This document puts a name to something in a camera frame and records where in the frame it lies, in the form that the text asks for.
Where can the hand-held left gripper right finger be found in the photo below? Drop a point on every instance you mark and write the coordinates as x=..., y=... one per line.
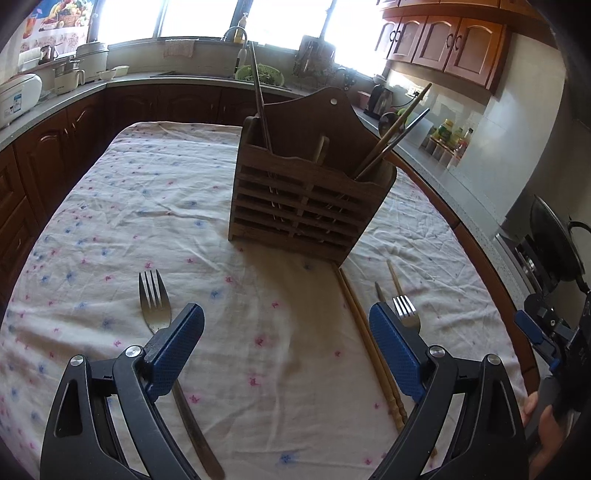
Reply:
x=395, y=350

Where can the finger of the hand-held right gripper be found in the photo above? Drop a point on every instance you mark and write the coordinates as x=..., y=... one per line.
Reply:
x=531, y=330
x=547, y=314

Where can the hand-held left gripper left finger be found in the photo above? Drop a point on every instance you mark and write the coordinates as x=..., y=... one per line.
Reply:
x=178, y=346

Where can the large steel fork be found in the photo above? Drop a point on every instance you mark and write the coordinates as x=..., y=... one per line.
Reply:
x=152, y=316

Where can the small steel fork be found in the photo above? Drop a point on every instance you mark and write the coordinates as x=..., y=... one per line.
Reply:
x=406, y=311

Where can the brown wooden chopstick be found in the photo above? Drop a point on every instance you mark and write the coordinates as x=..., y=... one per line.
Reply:
x=361, y=314

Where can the wooden chopsticks pair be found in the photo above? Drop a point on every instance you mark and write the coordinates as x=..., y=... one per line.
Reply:
x=354, y=314

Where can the wooden utensil holder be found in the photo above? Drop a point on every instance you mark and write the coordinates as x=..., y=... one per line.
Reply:
x=295, y=175

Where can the steel spoon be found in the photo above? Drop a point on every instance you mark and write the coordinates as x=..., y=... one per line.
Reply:
x=387, y=129

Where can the person's right hand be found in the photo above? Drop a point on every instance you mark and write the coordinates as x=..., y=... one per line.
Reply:
x=547, y=438

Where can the gas stove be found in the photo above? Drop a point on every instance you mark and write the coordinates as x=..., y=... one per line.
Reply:
x=521, y=263

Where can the black wok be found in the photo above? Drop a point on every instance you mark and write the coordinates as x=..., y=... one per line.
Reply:
x=556, y=244

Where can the floral white tablecloth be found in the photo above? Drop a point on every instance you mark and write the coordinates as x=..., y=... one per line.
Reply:
x=138, y=194

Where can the row of condiment bottles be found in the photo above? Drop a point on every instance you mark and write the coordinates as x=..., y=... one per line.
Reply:
x=450, y=141

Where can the translucent white container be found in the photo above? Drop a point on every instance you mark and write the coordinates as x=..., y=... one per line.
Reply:
x=427, y=124

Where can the wooden lower cabinets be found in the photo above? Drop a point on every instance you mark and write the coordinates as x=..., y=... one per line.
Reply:
x=46, y=147

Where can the wooden cabinets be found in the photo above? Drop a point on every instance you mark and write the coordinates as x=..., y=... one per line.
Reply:
x=452, y=41
x=46, y=147

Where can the green pitcher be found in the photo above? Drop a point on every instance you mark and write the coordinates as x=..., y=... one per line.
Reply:
x=400, y=112

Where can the steel electric kettle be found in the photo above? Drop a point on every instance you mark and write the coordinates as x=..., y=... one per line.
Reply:
x=379, y=99

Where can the pink cup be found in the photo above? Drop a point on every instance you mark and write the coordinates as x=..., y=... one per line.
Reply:
x=364, y=99

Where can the grey kitchen countertop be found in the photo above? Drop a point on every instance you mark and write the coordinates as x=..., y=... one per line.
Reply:
x=60, y=99

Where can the white dish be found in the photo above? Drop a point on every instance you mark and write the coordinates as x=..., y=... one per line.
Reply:
x=113, y=72

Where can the green colander with vegetables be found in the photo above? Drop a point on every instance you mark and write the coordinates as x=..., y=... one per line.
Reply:
x=272, y=74

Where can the wooden upper cabinets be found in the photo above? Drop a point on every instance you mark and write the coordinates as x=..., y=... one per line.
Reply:
x=452, y=41

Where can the small white blender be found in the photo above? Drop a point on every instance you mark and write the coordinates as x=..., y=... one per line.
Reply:
x=69, y=74

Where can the white rice cooker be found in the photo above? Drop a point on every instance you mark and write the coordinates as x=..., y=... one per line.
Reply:
x=18, y=99

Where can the hanging dish towel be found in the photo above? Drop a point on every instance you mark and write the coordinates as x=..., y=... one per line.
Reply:
x=178, y=49

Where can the curved sink faucet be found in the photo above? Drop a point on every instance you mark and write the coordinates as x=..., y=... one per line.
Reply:
x=240, y=55

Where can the white lidded electric pot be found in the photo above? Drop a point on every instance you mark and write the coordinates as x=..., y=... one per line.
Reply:
x=91, y=60

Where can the yellow soap bottle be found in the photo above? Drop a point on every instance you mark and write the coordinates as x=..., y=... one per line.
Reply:
x=241, y=30

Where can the kitchen window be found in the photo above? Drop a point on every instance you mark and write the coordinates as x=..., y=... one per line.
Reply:
x=286, y=23

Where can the tropical fruit print blind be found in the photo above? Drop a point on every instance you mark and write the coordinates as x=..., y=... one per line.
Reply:
x=60, y=23

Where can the white wall outlet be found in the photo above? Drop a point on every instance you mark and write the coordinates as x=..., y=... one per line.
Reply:
x=414, y=89

